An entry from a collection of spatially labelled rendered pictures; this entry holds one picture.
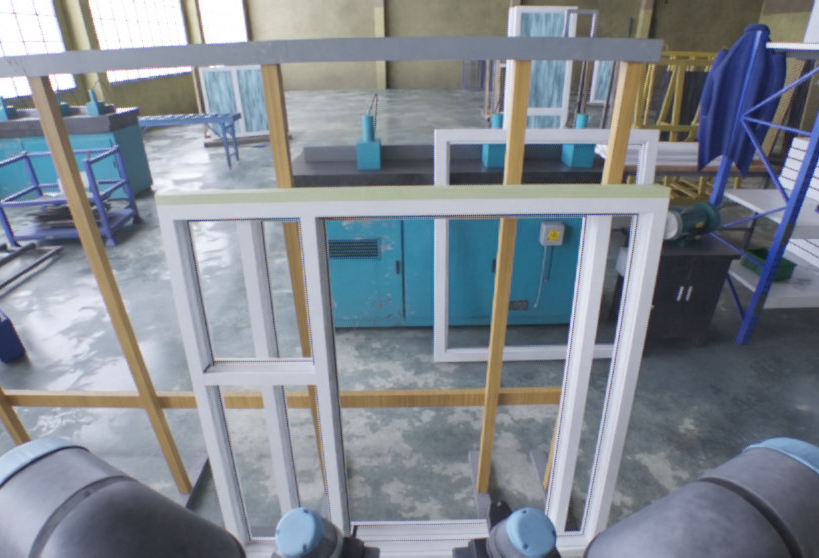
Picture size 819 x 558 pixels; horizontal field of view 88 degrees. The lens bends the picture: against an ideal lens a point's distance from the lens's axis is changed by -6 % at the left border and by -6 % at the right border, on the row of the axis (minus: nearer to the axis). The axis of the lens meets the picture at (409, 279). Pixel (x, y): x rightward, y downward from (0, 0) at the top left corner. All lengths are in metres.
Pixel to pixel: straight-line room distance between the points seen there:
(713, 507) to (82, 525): 0.52
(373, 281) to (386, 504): 1.46
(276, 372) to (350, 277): 1.64
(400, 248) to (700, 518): 2.67
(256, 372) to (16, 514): 1.13
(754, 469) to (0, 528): 0.67
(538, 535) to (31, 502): 0.80
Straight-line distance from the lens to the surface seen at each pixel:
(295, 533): 1.01
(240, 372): 1.61
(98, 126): 7.35
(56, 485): 0.53
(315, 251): 1.36
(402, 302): 3.18
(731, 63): 4.04
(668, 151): 4.93
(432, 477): 2.42
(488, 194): 1.32
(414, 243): 2.98
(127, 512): 0.48
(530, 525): 1.01
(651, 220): 1.50
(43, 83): 1.74
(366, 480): 2.42
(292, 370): 1.56
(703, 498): 0.49
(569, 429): 1.83
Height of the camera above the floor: 1.90
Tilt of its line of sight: 28 degrees down
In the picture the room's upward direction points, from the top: 1 degrees counter-clockwise
